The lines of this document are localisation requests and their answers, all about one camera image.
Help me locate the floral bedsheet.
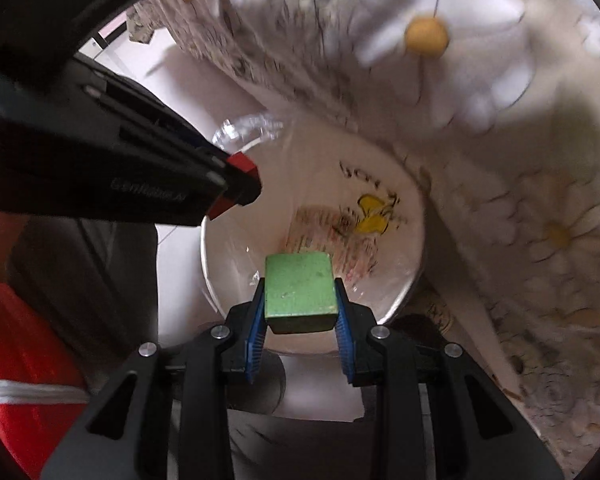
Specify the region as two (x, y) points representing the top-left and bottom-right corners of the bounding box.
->
(130, 0), (600, 480)

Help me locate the person's red jacket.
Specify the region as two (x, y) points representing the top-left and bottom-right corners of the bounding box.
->
(0, 280), (92, 480)

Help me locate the green block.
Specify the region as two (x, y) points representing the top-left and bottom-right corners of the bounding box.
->
(264, 251), (339, 336)

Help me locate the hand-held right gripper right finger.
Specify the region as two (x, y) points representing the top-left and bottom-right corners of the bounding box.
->
(333, 277), (563, 480)

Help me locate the clear plastic bag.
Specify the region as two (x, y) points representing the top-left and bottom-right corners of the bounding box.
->
(211, 112), (286, 151)

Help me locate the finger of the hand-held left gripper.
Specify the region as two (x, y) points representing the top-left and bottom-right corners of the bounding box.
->
(77, 57), (262, 207)

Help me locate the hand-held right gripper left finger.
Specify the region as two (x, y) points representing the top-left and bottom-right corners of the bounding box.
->
(40, 285), (271, 480)

